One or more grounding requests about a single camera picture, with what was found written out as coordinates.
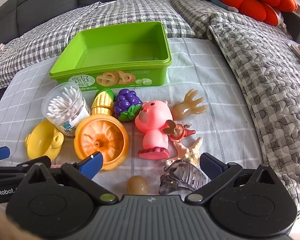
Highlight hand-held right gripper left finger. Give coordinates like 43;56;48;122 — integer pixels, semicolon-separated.
17;151;119;204

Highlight purple toy grapes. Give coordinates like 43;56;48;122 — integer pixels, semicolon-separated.
113;88;143;122

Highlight clear cotton swab jar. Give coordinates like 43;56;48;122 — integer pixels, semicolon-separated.
41;84;91;138

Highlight pink pig toy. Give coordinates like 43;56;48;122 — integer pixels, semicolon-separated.
135;100;174;160

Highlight orange toy pumpkin half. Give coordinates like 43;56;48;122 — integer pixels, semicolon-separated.
73;114;130;171

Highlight small reindeer figurine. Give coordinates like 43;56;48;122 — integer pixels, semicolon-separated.
165;120;196;142

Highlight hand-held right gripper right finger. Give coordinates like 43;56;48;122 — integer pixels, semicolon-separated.
186;152;290;204

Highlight yellow toy corn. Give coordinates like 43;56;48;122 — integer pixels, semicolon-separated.
91;88;115;117

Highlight amber translucent ball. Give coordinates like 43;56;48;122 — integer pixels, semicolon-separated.
127;175;148;195

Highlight translucent tan hand toy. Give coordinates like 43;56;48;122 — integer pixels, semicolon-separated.
170;89;207;120

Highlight grey checked quilted sofa cover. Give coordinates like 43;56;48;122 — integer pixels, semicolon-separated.
0;0;198;92
207;24;300;215
170;0;290;40

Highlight translucent spotted hair clip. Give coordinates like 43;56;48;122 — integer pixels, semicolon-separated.
159;159;207;196

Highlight yellow toy pot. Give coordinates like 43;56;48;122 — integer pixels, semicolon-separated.
24;120;65;161

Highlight light grey grid blanket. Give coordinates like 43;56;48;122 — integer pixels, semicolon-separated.
0;37;268;205

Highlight green plastic box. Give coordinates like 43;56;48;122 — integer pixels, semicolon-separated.
49;21;172;90

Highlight tan starfish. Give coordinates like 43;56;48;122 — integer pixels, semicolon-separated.
166;137;203;167

